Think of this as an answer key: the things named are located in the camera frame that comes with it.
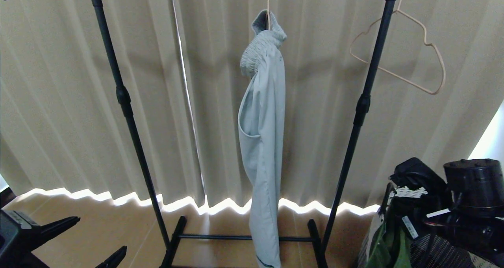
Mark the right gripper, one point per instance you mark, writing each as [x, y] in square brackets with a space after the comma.
[429, 220]

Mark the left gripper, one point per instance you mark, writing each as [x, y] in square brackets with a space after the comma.
[15, 240]

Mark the green garment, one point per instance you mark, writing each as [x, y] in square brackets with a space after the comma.
[393, 252]

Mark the pale grey shorts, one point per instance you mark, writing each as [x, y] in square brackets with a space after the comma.
[264, 142]

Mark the pink clothes hanger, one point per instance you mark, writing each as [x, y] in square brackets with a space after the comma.
[268, 12]
[393, 75]

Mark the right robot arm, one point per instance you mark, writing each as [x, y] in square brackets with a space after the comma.
[472, 185]

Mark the white laundry basket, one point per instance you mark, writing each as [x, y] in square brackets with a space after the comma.
[445, 256]

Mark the beige curtain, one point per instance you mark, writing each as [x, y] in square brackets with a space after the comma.
[59, 102]

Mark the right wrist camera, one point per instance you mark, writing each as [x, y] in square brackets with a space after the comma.
[417, 177]

